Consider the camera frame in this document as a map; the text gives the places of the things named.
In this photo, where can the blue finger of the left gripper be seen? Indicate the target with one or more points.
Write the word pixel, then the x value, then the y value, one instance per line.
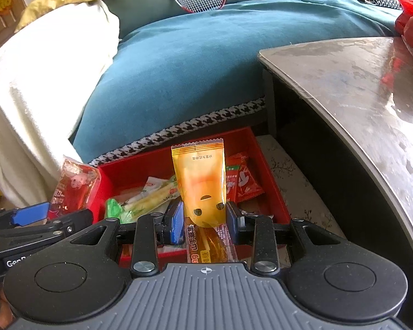
pixel 30 214

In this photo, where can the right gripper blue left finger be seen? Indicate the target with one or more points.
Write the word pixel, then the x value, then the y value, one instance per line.
pixel 174 223

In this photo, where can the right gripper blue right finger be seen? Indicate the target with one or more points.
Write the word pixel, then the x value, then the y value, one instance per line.
pixel 235 223

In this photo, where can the red green snack packet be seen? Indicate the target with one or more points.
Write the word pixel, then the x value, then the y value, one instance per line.
pixel 241 184

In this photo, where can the green bamboo shoot packet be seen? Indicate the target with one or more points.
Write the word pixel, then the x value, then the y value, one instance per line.
pixel 156 194

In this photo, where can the pink red snack packet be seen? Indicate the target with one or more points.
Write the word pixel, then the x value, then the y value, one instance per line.
pixel 74 190

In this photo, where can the yellow snack packet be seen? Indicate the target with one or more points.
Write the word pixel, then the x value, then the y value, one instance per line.
pixel 201 178

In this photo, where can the orange long snack packet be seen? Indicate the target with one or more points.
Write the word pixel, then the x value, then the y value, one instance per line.
pixel 208 245

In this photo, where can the red cardboard box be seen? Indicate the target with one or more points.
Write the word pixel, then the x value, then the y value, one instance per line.
pixel 149 231

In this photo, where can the cream white blanket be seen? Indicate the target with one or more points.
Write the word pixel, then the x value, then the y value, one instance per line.
pixel 48 71

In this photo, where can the teal sofa cushion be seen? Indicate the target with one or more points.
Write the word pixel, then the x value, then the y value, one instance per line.
pixel 188 72

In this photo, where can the grey coffee table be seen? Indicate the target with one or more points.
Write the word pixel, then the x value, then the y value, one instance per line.
pixel 363 89

